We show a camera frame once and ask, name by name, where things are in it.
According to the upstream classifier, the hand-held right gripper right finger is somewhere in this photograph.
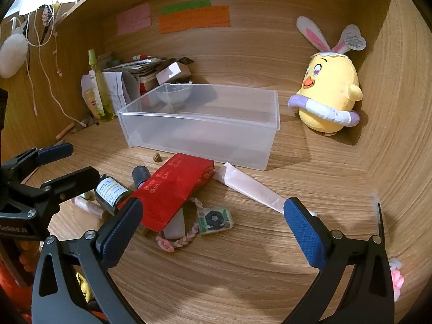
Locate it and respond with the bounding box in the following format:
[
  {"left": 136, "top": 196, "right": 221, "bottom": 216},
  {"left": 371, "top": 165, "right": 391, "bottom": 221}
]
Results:
[{"left": 280, "top": 196, "right": 395, "bottom": 324}]

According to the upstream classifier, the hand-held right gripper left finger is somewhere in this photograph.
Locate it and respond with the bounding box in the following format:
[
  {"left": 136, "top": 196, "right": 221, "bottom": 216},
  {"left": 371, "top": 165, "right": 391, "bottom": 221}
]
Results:
[{"left": 31, "top": 197, "right": 146, "bottom": 324}]

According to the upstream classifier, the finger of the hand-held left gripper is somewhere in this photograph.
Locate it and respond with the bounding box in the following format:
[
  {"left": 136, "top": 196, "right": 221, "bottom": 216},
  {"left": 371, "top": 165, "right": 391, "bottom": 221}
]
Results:
[
  {"left": 40, "top": 166, "right": 102, "bottom": 210},
  {"left": 0, "top": 143, "right": 74, "bottom": 184}
]

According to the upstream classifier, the cream slim tube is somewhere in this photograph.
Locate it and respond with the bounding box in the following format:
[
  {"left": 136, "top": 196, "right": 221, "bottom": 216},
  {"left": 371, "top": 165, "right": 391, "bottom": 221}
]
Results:
[{"left": 71, "top": 194, "right": 109, "bottom": 221}]

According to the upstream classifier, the dark green labelled jar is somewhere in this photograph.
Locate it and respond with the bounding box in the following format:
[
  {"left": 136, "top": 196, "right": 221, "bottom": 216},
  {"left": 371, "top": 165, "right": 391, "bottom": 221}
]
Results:
[{"left": 94, "top": 174, "right": 134, "bottom": 215}]

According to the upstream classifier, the red foil packet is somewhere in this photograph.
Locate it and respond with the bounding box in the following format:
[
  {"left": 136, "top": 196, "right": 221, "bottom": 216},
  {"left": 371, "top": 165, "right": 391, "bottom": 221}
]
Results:
[{"left": 116, "top": 153, "right": 215, "bottom": 232}]

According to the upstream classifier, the clear plastic storage box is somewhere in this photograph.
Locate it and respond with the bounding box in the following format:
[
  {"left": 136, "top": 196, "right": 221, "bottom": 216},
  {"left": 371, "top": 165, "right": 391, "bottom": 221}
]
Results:
[{"left": 116, "top": 83, "right": 281, "bottom": 171}]

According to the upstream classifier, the pale pink flat tube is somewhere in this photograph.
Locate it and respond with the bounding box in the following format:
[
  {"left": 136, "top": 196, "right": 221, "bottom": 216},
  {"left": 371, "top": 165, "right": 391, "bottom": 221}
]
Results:
[{"left": 163, "top": 207, "right": 186, "bottom": 239}]

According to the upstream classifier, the cream lotion bottle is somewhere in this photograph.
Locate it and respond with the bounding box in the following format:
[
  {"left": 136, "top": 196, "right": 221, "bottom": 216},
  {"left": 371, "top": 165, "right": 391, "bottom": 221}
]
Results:
[{"left": 83, "top": 88, "right": 102, "bottom": 119}]

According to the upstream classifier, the small dark bottle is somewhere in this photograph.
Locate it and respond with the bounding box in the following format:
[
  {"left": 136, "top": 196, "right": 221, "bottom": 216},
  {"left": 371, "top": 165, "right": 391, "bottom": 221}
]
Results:
[{"left": 131, "top": 165, "right": 151, "bottom": 190}]

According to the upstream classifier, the pink squeeze tube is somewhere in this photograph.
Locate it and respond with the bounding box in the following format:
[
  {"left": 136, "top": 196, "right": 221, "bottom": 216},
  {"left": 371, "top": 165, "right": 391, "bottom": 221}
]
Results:
[{"left": 212, "top": 162, "right": 318, "bottom": 217}]

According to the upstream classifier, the yellow spray bottle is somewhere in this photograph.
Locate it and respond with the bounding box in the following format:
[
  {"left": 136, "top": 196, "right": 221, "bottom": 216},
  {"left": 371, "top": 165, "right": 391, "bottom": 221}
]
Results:
[{"left": 88, "top": 49, "right": 116, "bottom": 123}]

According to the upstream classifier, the green square charm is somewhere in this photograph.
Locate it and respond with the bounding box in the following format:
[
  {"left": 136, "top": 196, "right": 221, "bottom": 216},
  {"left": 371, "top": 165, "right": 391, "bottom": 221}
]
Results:
[{"left": 197, "top": 205, "right": 234, "bottom": 236}]

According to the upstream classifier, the white fluffy pompom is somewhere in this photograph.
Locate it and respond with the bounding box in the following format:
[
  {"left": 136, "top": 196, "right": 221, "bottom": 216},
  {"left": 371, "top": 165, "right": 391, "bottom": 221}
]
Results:
[{"left": 0, "top": 35, "right": 28, "bottom": 78}]

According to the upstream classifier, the dark green small container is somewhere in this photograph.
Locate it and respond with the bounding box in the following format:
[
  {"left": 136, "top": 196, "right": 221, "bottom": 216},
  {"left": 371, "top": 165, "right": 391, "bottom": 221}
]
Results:
[{"left": 98, "top": 52, "right": 115, "bottom": 70}]

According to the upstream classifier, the red white carton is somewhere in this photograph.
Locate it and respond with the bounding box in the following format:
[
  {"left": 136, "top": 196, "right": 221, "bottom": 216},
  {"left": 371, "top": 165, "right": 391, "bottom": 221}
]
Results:
[{"left": 139, "top": 74, "right": 159, "bottom": 96}]

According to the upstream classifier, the stack of booklets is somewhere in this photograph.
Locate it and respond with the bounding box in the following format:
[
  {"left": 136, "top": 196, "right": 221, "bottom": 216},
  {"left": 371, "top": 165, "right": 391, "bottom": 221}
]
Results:
[{"left": 103, "top": 54, "right": 176, "bottom": 76}]

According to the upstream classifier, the spotted black white band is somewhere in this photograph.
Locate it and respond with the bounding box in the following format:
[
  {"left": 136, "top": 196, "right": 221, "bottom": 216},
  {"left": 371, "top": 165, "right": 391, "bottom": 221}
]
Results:
[{"left": 40, "top": 4, "right": 56, "bottom": 44}]

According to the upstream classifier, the white bowl with items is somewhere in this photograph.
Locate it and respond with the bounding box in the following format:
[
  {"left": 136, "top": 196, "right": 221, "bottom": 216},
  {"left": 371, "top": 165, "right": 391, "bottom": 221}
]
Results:
[{"left": 156, "top": 84, "right": 194, "bottom": 106}]

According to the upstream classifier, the small white cardboard box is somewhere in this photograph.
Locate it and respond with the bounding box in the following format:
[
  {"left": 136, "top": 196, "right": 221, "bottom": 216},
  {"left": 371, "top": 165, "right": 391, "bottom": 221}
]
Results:
[{"left": 156, "top": 57, "right": 194, "bottom": 85}]

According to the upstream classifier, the pink paper note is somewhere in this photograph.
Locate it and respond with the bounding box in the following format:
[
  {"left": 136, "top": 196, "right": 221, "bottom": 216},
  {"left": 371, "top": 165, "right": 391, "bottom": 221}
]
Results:
[{"left": 116, "top": 3, "right": 151, "bottom": 36}]

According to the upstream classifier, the yellow chick plush toy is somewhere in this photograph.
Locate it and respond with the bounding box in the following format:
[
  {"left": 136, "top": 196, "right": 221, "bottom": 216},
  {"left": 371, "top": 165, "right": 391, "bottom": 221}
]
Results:
[{"left": 288, "top": 16, "right": 368, "bottom": 135}]

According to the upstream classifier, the orange paper note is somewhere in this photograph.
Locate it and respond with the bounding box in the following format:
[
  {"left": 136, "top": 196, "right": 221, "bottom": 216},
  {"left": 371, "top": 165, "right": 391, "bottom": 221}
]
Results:
[{"left": 158, "top": 6, "right": 231, "bottom": 35}]

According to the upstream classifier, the green paper note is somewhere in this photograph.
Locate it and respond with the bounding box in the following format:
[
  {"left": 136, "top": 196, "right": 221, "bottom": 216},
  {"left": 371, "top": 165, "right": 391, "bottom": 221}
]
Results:
[{"left": 160, "top": 0, "right": 212, "bottom": 16}]

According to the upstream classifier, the wooden handled tool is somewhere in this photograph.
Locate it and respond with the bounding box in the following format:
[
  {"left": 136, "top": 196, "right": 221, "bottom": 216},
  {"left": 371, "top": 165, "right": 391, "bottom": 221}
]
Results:
[{"left": 55, "top": 122, "right": 75, "bottom": 140}]

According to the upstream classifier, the pink braided bracelet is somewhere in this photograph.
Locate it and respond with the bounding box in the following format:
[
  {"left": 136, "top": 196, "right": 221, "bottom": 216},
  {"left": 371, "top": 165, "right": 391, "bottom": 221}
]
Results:
[{"left": 156, "top": 197, "right": 205, "bottom": 253}]

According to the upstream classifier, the white beaded cord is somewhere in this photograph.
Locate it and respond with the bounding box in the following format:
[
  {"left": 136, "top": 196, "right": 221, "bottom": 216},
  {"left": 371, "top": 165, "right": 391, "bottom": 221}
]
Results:
[{"left": 50, "top": 0, "right": 65, "bottom": 76}]

